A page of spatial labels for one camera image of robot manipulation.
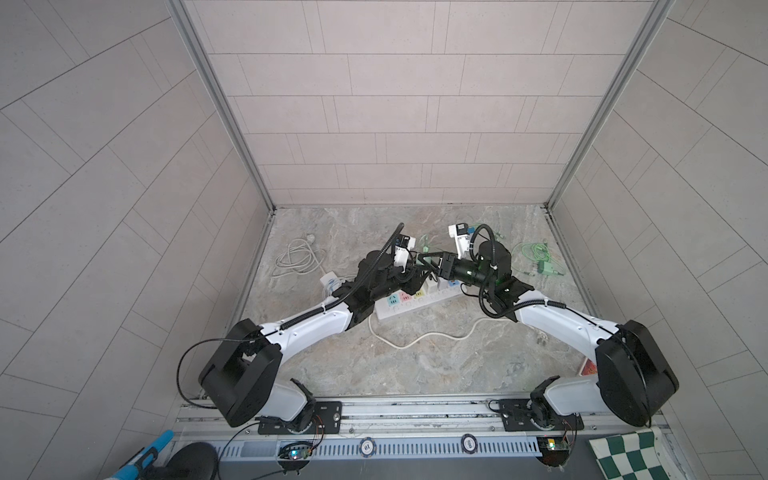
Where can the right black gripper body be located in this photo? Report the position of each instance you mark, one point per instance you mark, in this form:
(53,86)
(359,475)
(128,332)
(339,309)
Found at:
(467,272)

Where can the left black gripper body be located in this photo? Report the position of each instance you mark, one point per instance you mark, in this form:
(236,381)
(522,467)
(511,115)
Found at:
(389,281)

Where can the long multicolour power strip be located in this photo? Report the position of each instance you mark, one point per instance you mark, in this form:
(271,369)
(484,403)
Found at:
(431,292)

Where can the green charger with cable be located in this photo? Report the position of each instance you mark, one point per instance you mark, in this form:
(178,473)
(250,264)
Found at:
(540,261)

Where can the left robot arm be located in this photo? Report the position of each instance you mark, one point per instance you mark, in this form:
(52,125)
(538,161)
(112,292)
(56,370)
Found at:
(241,377)

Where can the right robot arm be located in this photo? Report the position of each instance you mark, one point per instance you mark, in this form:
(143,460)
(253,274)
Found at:
(633,380)

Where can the red card packet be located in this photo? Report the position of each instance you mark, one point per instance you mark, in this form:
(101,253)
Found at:
(588,368)

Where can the green white checkerboard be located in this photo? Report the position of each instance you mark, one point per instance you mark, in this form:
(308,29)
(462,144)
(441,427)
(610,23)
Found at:
(636,455)

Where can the black round stool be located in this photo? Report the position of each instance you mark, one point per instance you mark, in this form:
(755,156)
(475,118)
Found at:
(196,461)

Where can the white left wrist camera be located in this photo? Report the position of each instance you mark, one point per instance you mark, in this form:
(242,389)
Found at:
(403,246)

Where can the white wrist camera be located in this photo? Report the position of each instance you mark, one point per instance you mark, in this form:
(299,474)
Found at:
(461,236)
(403,246)

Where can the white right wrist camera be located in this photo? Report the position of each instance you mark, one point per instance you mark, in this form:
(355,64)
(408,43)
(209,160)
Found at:
(461,236)

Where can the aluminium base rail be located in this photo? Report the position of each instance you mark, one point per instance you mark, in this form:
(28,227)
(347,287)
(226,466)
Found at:
(396,427)

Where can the blue handled tool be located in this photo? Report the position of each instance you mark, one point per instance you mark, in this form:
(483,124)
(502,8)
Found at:
(137,466)

